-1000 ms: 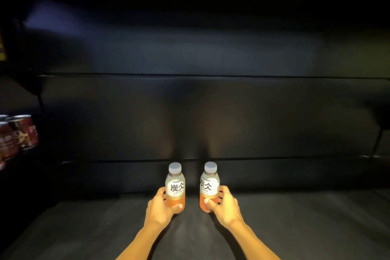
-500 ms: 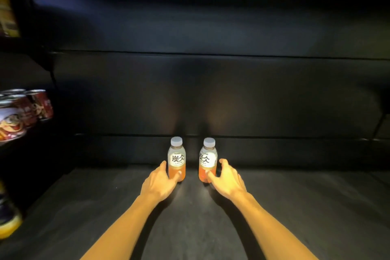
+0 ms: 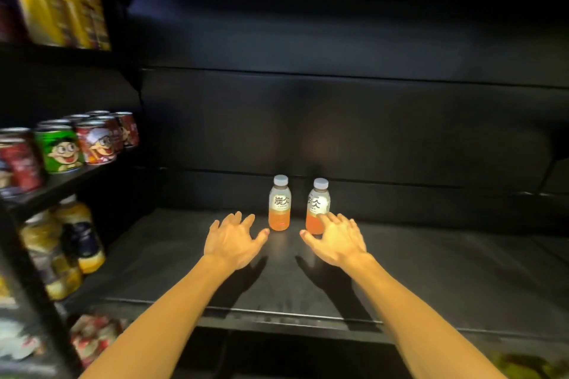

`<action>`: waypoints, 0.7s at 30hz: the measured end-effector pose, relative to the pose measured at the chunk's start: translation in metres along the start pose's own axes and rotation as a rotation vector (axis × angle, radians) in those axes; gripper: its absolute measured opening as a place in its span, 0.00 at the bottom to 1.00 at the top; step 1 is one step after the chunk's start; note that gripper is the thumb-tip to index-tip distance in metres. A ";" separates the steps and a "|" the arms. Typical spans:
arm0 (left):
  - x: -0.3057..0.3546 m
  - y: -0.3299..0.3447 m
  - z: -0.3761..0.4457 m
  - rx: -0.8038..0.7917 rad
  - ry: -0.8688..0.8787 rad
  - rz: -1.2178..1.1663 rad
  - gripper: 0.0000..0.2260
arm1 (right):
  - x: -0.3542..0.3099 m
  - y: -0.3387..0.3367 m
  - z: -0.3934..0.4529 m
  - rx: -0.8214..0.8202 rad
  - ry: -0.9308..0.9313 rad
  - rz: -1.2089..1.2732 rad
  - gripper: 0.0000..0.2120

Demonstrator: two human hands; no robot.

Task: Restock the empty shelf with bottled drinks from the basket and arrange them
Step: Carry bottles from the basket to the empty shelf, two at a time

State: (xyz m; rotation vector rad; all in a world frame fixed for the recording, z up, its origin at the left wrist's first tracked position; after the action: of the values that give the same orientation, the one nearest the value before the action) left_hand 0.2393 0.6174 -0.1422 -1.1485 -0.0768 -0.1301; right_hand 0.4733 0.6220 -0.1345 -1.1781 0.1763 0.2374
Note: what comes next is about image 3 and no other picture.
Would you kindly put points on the person's right hand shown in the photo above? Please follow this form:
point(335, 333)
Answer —
point(340, 243)

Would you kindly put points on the person's left hand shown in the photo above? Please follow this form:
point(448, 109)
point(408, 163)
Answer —
point(233, 245)

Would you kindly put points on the black shelf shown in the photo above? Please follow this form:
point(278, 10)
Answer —
point(400, 267)

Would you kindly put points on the person's left forearm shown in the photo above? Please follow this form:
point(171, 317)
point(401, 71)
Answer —
point(169, 325)

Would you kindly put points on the person's right forearm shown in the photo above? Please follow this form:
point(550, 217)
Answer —
point(413, 325)

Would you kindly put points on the row of yellow dark label bottles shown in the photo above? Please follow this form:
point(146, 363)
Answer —
point(71, 214)

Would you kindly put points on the row of red white small bottles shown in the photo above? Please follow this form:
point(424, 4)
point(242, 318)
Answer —
point(95, 338)

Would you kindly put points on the black metal drinks rack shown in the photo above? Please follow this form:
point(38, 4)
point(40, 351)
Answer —
point(66, 185)

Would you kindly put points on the group of cartoon drink cans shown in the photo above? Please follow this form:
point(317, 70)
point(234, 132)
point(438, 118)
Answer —
point(62, 150)

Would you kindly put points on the row of clear white capped bottles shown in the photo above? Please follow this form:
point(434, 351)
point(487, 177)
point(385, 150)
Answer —
point(18, 341)

